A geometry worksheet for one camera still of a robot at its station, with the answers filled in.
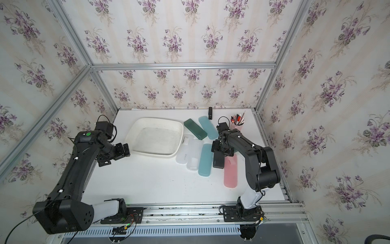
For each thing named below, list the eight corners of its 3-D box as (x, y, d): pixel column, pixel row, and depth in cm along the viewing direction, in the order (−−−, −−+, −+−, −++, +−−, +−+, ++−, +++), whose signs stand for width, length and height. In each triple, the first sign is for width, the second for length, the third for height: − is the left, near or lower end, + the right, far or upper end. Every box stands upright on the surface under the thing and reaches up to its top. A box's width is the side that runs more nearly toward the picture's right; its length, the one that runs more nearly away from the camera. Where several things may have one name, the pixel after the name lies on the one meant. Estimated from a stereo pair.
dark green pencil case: (200, 140, 104) (200, 138, 102) (183, 124, 114) (183, 122, 112) (207, 135, 107) (207, 133, 105) (190, 120, 117) (190, 117, 115)
